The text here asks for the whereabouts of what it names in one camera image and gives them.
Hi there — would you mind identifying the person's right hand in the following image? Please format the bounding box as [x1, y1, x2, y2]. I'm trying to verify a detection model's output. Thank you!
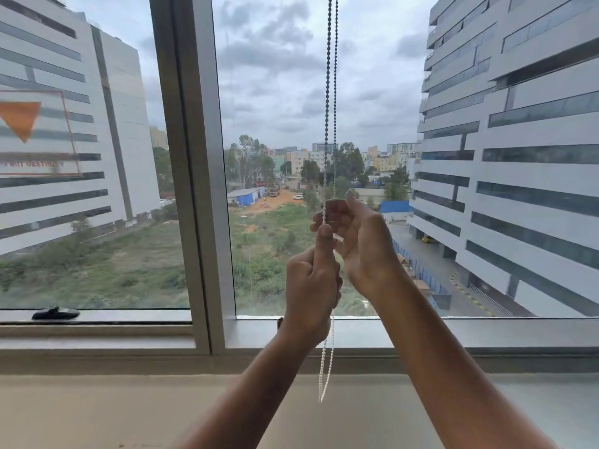
[311, 189, 409, 301]

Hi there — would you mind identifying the person's left hand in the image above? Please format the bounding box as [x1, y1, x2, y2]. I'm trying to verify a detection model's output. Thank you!
[280, 224, 343, 345]

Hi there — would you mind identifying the white beaded blind chain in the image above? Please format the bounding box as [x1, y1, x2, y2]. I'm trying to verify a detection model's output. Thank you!
[318, 0, 339, 403]

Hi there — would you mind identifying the person's left forearm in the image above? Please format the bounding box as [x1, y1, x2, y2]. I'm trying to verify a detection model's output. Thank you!
[174, 322, 329, 449]

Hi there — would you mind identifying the person's right forearm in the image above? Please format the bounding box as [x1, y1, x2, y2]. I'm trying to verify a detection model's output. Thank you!
[370, 270, 558, 449]

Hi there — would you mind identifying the blue shed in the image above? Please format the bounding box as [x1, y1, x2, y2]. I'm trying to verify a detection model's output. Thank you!
[227, 186, 266, 207]

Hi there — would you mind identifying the white office building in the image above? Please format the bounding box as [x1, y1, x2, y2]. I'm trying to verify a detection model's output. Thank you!
[406, 0, 599, 318]
[0, 0, 162, 257]

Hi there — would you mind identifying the orange triangle window sticker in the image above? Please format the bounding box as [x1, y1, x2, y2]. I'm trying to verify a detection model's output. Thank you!
[0, 90, 83, 177]

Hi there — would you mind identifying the grey aluminium window frame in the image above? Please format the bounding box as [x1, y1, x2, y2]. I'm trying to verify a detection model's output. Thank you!
[0, 0, 599, 375]

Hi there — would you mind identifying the black window handle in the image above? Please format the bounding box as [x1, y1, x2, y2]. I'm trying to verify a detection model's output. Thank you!
[31, 306, 80, 321]

